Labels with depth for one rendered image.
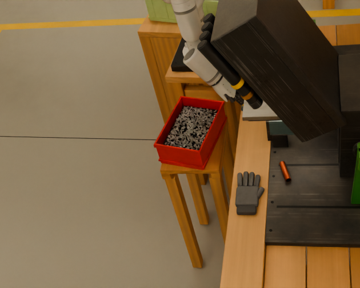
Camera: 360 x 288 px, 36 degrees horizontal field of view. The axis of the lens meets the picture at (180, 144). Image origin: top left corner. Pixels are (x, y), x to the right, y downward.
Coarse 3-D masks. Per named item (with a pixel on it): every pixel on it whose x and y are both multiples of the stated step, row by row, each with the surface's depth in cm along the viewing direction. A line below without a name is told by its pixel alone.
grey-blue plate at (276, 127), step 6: (270, 126) 214; (276, 126) 214; (282, 126) 213; (270, 132) 216; (276, 132) 216; (282, 132) 215; (288, 132) 215; (276, 138) 218; (282, 138) 217; (276, 144) 220; (282, 144) 220; (288, 144) 220
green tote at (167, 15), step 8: (152, 0) 313; (160, 0) 311; (208, 0) 296; (152, 8) 318; (160, 8) 315; (168, 8) 312; (208, 8) 300; (216, 8) 297; (152, 16) 322; (160, 16) 319; (168, 16) 317
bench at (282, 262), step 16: (336, 32) 273; (352, 32) 267; (272, 256) 190; (288, 256) 189; (304, 256) 187; (320, 256) 186; (336, 256) 185; (352, 256) 184; (272, 272) 186; (288, 272) 184; (304, 272) 183; (320, 272) 182; (336, 272) 181; (352, 272) 180
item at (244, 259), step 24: (240, 120) 236; (240, 144) 227; (264, 144) 224; (240, 168) 218; (264, 168) 215; (264, 192) 207; (240, 216) 202; (264, 216) 200; (240, 240) 194; (264, 240) 193; (240, 264) 188; (264, 264) 188
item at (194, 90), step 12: (180, 84) 277; (192, 84) 308; (180, 96) 283; (192, 96) 283; (204, 96) 281; (216, 96) 277; (228, 108) 281; (240, 108) 312; (228, 120) 287; (204, 180) 330
